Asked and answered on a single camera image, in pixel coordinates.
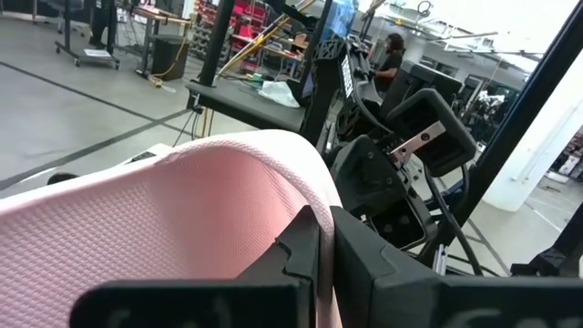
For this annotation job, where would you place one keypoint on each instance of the black rolling cart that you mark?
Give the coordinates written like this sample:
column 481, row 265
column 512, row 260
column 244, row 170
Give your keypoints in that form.
column 98, row 52

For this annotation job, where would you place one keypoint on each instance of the wooden workbench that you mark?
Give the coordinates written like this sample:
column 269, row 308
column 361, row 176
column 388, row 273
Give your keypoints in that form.
column 155, row 13

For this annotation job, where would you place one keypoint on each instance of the black desk pole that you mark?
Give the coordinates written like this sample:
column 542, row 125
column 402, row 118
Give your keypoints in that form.
column 217, row 41

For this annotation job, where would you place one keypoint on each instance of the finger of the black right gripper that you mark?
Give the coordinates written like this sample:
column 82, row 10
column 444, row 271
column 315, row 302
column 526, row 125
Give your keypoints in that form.
column 451, row 146
column 369, row 177

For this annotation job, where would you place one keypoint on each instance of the white building column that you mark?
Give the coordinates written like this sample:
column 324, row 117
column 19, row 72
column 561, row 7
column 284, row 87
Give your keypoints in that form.
column 537, row 173

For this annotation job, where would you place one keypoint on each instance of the white plastic bag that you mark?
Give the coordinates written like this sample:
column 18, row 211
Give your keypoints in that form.
column 278, row 93

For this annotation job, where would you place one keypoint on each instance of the pink slide sandal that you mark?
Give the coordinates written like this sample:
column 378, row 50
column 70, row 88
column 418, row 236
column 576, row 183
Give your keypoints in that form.
column 159, row 218

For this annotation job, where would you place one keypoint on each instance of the computer monitor blue screen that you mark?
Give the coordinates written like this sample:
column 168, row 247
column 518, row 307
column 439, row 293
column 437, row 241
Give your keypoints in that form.
column 341, row 18

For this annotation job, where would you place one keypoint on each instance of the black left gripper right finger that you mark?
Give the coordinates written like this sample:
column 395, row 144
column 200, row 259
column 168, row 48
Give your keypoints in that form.
column 373, row 282

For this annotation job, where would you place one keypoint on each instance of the yellow diagonal pole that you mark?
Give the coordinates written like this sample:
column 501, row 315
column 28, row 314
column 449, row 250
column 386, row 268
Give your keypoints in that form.
column 255, row 43

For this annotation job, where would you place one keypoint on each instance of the black bin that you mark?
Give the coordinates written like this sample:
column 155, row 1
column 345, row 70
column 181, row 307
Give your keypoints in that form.
column 168, row 57

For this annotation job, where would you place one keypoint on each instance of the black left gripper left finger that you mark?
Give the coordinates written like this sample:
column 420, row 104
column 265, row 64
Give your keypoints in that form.
column 282, row 282

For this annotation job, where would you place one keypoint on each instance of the black desk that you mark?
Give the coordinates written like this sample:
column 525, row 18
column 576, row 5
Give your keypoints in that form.
column 246, row 102

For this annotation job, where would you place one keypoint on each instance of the red parts shelving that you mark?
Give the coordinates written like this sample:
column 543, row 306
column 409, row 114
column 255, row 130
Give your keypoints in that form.
column 248, row 23

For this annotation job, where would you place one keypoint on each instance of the person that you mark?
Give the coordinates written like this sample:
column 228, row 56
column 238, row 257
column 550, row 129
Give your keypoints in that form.
column 391, row 68

